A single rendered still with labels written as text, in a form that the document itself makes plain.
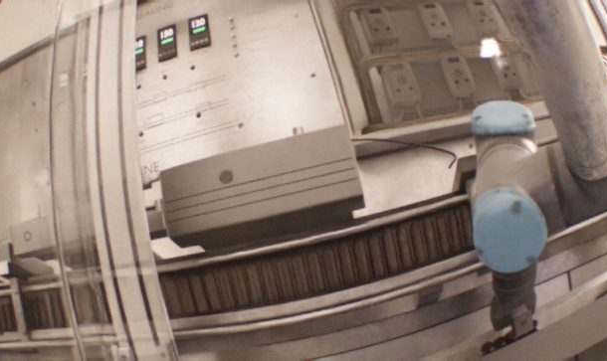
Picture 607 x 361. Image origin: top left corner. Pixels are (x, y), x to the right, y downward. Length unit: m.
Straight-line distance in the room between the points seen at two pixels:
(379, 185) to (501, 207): 0.78
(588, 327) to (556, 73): 0.57
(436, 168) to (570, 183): 0.79
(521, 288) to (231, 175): 0.48
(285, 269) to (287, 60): 0.58
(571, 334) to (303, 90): 0.88
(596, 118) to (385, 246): 0.64
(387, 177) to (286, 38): 0.38
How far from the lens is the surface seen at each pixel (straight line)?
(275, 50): 1.61
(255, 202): 1.10
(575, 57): 0.49
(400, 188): 1.41
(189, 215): 1.11
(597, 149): 0.59
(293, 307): 1.10
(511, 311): 0.93
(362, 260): 1.11
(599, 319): 1.00
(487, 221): 0.67
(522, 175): 0.68
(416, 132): 1.37
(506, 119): 0.78
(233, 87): 1.59
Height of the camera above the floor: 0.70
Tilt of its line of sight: 17 degrees up
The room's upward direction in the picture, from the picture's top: 12 degrees counter-clockwise
